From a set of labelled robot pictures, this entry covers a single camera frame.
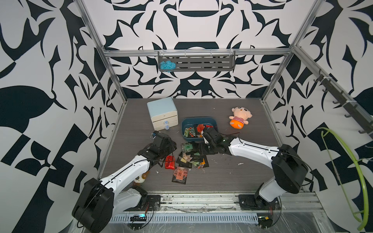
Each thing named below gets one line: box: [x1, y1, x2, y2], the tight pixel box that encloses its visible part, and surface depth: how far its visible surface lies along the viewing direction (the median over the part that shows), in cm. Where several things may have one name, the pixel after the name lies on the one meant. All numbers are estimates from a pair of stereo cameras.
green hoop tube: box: [317, 126, 370, 231], surface depth 52 cm
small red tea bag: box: [165, 155, 176, 170], surface depth 87 cm
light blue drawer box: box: [146, 97, 179, 132], surface depth 97 cm
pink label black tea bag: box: [171, 166, 189, 185], surface depth 85 cm
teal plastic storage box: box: [181, 116, 219, 142], surface depth 101 cm
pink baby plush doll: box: [228, 106, 253, 130], surface depth 104 cm
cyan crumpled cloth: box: [159, 60, 177, 73], surface depth 93 cm
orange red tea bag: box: [196, 124, 206, 134], surface depth 104 cm
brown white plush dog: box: [133, 169, 150, 186], surface depth 81 cm
